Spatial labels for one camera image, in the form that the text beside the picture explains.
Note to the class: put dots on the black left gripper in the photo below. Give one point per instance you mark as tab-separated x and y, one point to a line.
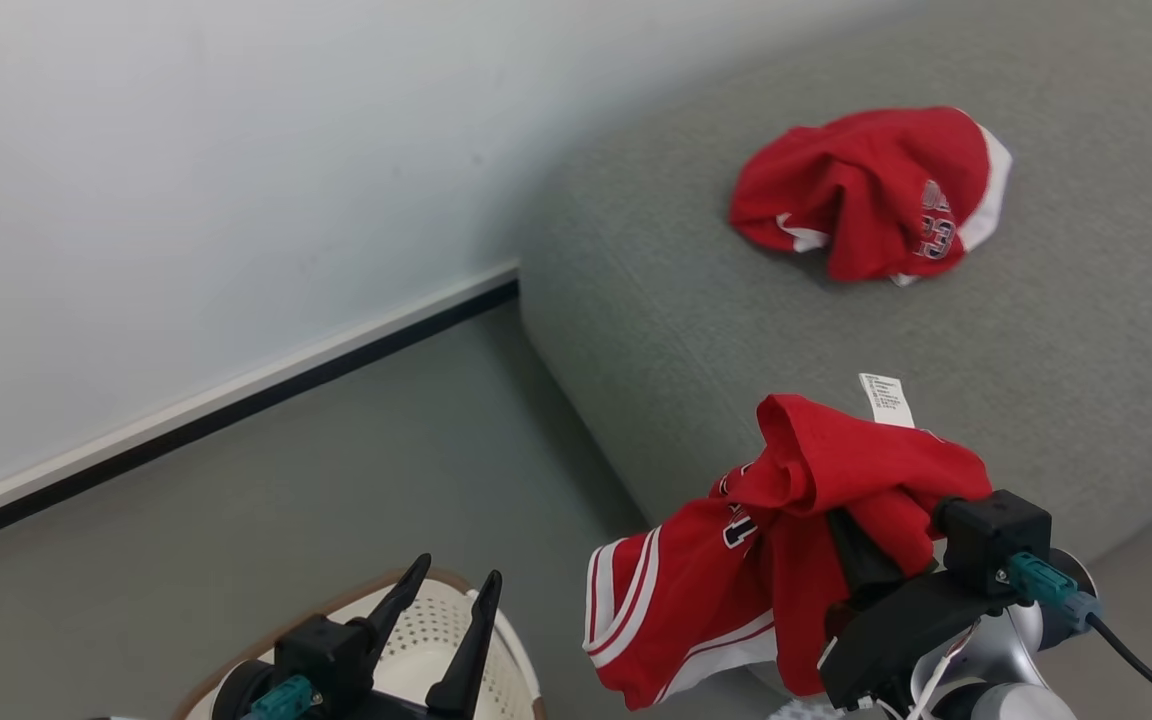
386	708

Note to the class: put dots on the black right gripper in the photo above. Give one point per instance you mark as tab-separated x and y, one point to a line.
896	630

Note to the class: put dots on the red jersey white stripes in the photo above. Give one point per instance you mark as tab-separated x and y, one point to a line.
836	460

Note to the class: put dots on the red jersey with white trim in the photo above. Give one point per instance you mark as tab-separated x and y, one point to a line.
836	190

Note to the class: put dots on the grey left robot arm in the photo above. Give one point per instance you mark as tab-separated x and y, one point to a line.
241	695

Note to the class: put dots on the grey fabric sofa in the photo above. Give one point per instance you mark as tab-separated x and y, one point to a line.
686	300

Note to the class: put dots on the cream perforated laundry basket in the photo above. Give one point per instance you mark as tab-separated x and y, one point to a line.
416	650

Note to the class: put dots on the white and black baseboard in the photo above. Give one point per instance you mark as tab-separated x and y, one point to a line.
236	400

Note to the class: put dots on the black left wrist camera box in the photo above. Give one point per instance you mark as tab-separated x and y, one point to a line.
326	655

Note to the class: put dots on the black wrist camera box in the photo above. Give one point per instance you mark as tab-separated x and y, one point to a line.
996	535
326	655

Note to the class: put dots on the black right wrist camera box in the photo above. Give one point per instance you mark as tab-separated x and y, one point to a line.
996	535

